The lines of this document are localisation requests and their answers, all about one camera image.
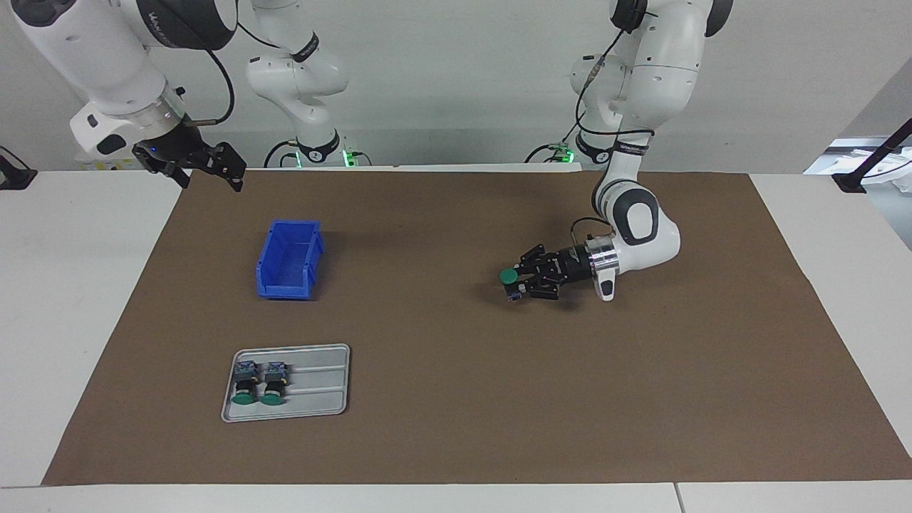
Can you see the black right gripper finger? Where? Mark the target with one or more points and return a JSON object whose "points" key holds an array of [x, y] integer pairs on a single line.
{"points": [[234, 167], [182, 178]]}

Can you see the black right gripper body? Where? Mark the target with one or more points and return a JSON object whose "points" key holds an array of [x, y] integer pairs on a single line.
{"points": [[178, 153]]}

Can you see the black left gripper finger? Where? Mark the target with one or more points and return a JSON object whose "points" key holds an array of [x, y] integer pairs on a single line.
{"points": [[524, 292], [531, 260]]}

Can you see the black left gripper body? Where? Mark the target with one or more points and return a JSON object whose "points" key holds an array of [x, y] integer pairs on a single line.
{"points": [[563, 269]]}

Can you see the green push button switch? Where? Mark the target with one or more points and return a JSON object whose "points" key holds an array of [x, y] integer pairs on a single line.
{"points": [[509, 276], [274, 385], [246, 385]]}

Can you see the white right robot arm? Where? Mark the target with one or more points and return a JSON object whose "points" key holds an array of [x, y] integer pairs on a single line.
{"points": [[107, 64]]}

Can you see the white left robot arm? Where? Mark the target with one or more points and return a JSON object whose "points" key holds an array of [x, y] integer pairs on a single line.
{"points": [[655, 85]]}

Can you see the white cardboard box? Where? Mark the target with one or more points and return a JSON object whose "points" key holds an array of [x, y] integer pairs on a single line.
{"points": [[89, 162]]}

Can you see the brown paper table mat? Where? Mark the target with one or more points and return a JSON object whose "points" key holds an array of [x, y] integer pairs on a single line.
{"points": [[534, 399]]}

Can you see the blue plastic storage bin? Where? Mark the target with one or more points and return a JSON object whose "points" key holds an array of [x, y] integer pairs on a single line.
{"points": [[285, 274]]}

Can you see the black table clamp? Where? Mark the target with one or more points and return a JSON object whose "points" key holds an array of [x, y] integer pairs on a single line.
{"points": [[14, 174]]}

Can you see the grey metal tray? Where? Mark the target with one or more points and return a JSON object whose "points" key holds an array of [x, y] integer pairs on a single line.
{"points": [[320, 385]]}

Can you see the black camera stand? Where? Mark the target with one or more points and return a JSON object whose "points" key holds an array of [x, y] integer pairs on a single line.
{"points": [[873, 160]]}

